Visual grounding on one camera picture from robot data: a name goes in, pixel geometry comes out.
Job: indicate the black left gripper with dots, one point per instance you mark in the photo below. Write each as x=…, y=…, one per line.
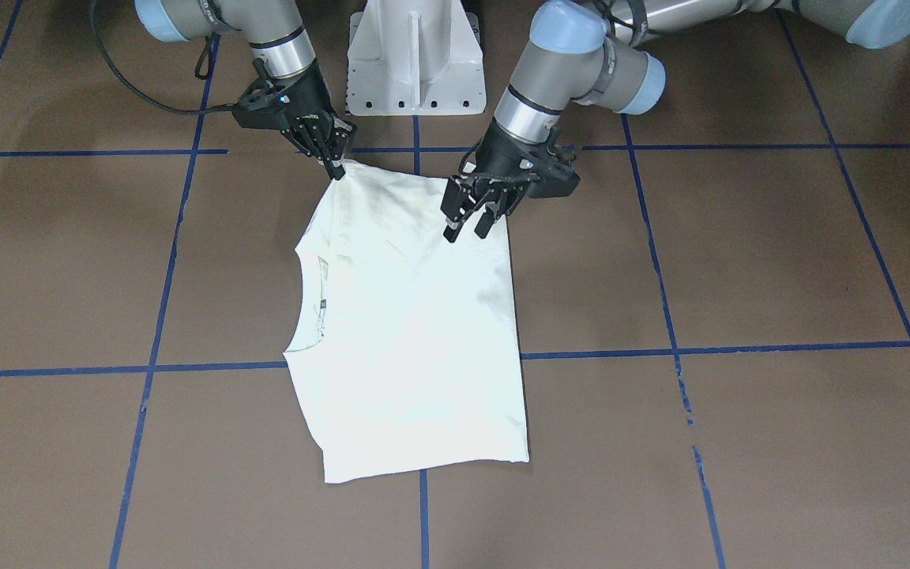
x=500, y=153

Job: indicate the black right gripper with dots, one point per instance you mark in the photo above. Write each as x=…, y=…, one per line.
x=309, y=95

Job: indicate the cream long-sleeve cat shirt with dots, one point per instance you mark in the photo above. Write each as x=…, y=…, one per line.
x=406, y=353

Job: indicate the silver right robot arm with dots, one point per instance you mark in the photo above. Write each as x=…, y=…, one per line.
x=278, y=40

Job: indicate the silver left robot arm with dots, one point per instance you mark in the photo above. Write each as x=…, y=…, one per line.
x=589, y=53

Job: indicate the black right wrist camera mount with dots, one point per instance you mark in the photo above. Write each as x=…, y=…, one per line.
x=261, y=106

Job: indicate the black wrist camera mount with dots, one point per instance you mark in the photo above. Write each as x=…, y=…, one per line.
x=261, y=106
x=552, y=174

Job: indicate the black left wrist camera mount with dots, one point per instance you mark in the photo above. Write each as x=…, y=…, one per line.
x=552, y=174

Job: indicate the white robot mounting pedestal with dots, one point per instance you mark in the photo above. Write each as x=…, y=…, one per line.
x=414, y=58

